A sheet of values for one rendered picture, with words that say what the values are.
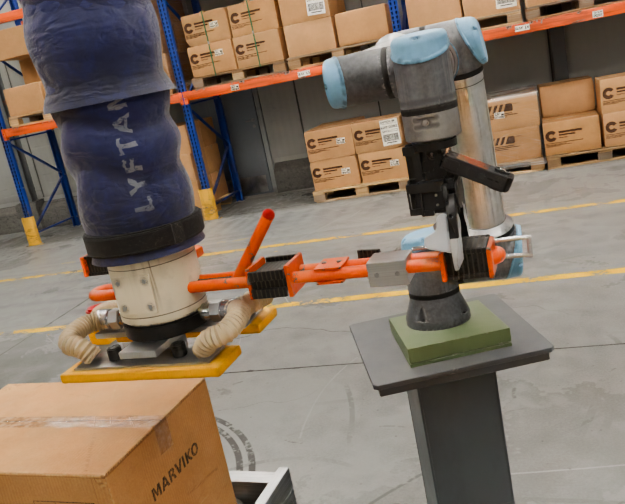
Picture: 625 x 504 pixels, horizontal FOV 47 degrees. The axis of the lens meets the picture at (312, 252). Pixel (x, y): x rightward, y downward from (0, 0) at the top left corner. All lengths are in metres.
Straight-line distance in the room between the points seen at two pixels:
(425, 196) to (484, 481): 1.30
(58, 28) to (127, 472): 0.82
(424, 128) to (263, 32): 7.69
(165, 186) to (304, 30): 7.37
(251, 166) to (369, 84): 9.09
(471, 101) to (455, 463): 1.06
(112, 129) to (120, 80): 0.08
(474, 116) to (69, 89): 1.01
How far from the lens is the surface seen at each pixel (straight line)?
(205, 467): 1.73
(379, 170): 8.60
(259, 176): 10.32
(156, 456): 1.57
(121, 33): 1.29
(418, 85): 1.14
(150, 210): 1.30
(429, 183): 1.17
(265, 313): 1.48
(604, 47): 9.68
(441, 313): 2.09
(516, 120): 8.32
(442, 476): 2.28
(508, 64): 9.63
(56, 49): 1.30
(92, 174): 1.33
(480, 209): 1.98
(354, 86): 1.28
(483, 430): 2.24
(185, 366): 1.31
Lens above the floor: 1.59
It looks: 14 degrees down
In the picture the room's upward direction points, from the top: 12 degrees counter-clockwise
